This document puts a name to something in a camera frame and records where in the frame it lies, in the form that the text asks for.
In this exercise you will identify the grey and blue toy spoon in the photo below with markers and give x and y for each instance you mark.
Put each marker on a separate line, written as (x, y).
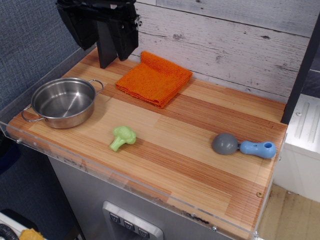
(227, 144)

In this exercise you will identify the silver dispenser button panel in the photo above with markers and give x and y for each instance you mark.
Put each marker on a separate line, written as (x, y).
(131, 222)

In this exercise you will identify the orange folded cloth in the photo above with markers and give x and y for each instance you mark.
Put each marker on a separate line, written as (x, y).
(154, 80)

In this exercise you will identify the clear acrylic table guard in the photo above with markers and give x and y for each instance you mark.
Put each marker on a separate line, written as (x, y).
(171, 167)

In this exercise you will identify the white ribbed box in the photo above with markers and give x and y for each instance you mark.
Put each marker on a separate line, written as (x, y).
(298, 166)

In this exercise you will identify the yellow object bottom left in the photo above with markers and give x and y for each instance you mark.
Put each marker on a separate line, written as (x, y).
(30, 234)

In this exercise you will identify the black right vertical post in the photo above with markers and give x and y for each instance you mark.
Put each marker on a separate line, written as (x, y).
(306, 64)

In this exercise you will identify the green toy broccoli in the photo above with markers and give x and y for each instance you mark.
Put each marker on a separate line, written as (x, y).
(122, 135)

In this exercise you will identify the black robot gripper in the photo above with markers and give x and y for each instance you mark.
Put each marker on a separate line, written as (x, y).
(81, 17)

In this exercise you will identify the black vertical post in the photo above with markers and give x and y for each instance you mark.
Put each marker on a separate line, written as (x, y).
(107, 52)
(306, 64)

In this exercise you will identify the stainless steel pot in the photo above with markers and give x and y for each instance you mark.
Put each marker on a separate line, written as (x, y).
(63, 103)

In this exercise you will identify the black left vertical post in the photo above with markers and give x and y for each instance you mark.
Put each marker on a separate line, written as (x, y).
(107, 52)

